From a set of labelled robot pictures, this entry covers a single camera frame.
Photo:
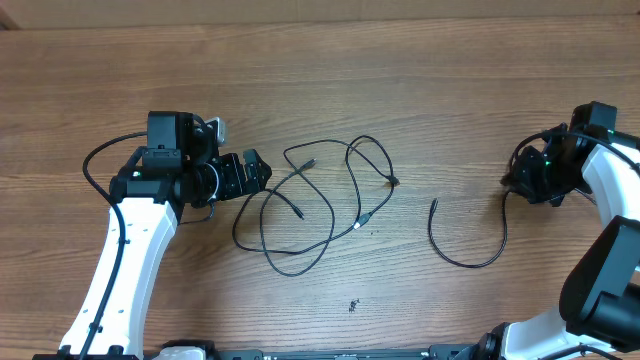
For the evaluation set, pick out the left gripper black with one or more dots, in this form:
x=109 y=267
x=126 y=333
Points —
x=236 y=184

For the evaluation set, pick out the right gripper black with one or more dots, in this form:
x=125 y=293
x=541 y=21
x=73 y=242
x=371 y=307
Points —
x=523 y=173

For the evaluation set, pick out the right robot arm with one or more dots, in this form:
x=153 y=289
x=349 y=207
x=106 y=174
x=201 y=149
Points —
x=598 y=309

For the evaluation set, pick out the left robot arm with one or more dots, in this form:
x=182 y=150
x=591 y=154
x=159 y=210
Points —
x=179 y=165

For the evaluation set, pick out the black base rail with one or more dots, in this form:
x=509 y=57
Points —
x=345 y=354

